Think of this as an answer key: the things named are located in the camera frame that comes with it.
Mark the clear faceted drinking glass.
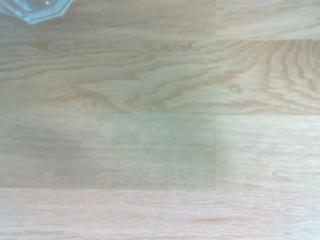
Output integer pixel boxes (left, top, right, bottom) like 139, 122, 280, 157
0, 0, 74, 25

